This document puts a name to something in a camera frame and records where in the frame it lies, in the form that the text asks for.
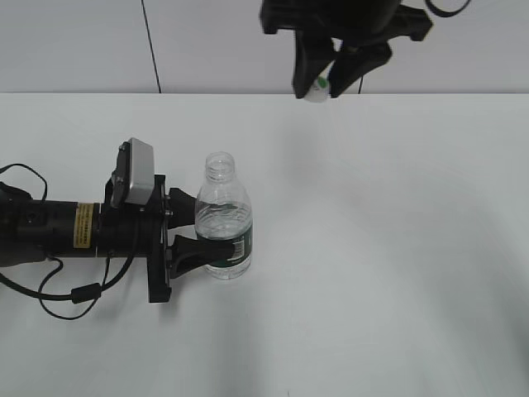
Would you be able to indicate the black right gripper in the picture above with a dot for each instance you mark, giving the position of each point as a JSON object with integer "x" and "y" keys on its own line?
{"x": 362, "y": 23}

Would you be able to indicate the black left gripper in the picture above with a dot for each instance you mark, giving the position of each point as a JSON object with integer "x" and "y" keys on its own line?
{"x": 132, "y": 231}

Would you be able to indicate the white green bottle cap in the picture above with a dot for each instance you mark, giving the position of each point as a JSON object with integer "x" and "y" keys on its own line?
{"x": 319, "y": 91}

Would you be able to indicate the clear plastic water bottle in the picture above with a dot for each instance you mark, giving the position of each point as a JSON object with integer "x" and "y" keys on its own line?
{"x": 223, "y": 213}

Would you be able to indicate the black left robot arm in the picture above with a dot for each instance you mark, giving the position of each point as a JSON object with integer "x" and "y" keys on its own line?
{"x": 34, "y": 230}

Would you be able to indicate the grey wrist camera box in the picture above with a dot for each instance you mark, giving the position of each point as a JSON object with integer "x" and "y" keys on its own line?
{"x": 142, "y": 172}

